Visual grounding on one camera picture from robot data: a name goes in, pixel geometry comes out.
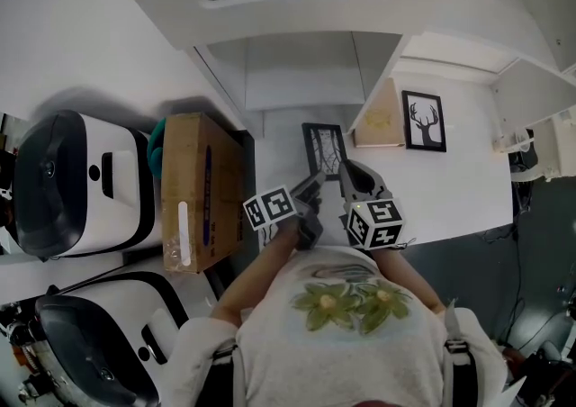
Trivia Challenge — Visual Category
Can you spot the teal round object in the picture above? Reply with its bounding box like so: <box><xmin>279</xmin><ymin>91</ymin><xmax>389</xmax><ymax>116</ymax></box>
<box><xmin>147</xmin><ymin>118</ymin><xmax>169</xmax><ymax>182</ymax></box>

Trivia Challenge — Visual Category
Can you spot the black framed tree picture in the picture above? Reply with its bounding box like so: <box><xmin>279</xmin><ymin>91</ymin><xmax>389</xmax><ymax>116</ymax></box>
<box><xmin>301</xmin><ymin>122</ymin><xmax>349</xmax><ymax>183</ymax></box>

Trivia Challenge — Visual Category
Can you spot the white table top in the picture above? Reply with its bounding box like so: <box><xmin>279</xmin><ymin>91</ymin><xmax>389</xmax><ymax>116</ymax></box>
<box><xmin>248</xmin><ymin>71</ymin><xmax>517</xmax><ymax>258</ymax></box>

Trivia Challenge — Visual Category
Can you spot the grey shoulder strap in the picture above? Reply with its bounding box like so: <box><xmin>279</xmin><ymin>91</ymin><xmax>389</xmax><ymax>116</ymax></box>
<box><xmin>442</xmin><ymin>297</ymin><xmax>479</xmax><ymax>407</ymax></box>
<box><xmin>211</xmin><ymin>341</ymin><xmax>247</xmax><ymax>407</ymax></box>

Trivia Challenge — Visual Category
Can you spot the person's right forearm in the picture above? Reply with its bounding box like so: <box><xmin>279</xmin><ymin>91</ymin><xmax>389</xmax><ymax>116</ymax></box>
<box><xmin>374</xmin><ymin>247</ymin><xmax>447</xmax><ymax>312</ymax></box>

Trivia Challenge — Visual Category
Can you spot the brown cardboard box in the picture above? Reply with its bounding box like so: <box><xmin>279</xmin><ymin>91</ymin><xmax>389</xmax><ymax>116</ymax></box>
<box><xmin>160</xmin><ymin>112</ymin><xmax>247</xmax><ymax>276</ymax></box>

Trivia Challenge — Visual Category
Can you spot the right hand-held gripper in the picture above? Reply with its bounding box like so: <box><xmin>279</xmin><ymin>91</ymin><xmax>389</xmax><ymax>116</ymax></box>
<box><xmin>337</xmin><ymin>160</ymin><xmax>405</xmax><ymax>252</ymax></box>

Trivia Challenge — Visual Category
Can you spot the black framed deer picture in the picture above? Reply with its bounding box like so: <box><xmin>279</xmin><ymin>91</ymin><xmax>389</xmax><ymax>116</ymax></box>
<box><xmin>400</xmin><ymin>89</ymin><xmax>448</xmax><ymax>154</ymax></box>

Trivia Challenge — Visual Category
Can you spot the white and black robot machine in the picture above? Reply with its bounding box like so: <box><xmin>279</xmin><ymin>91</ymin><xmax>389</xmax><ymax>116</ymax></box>
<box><xmin>34</xmin><ymin>271</ymin><xmax>191</xmax><ymax>407</ymax></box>
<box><xmin>12</xmin><ymin>108</ymin><xmax>164</xmax><ymax>261</ymax></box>

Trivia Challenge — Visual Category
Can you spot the person's left forearm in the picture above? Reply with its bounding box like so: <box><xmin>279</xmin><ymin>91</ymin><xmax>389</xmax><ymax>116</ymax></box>
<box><xmin>210</xmin><ymin>217</ymin><xmax>302</xmax><ymax>321</ymax></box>

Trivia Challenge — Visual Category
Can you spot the white shelf unit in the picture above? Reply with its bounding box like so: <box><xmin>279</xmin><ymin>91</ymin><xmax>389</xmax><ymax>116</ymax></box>
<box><xmin>89</xmin><ymin>0</ymin><xmax>576</xmax><ymax>155</ymax></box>

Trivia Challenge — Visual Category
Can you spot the tan wooden box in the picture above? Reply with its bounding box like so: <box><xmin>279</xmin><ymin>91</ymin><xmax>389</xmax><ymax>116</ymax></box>
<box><xmin>352</xmin><ymin>77</ymin><xmax>405</xmax><ymax>149</ymax></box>

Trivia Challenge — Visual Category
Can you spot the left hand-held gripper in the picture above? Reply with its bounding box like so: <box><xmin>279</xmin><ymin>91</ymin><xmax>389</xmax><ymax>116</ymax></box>
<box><xmin>242</xmin><ymin>170</ymin><xmax>329</xmax><ymax>254</ymax></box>

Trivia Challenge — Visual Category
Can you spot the person's flower print shirt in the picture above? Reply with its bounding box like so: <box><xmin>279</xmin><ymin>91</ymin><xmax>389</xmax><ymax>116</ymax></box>
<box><xmin>167</xmin><ymin>246</ymin><xmax>510</xmax><ymax>407</ymax></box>

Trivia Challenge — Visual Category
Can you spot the black floor cable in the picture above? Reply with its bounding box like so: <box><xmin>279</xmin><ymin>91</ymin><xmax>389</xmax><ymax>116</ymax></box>
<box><xmin>483</xmin><ymin>179</ymin><xmax>528</xmax><ymax>344</ymax></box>

